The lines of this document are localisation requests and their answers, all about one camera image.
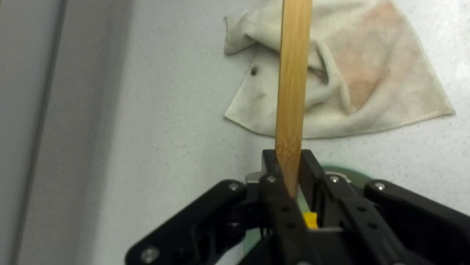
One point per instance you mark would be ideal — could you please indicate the cream stained cloth towel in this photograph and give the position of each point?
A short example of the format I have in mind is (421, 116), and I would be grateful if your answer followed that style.
(372, 74)

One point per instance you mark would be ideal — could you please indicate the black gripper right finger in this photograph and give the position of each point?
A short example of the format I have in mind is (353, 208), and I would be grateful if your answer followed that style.
(402, 221)

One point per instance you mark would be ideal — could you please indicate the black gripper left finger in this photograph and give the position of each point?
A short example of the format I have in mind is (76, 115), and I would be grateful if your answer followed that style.
(196, 215)

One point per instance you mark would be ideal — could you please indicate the yellow toy corn piece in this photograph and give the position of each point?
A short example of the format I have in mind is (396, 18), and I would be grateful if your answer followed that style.
(311, 221)

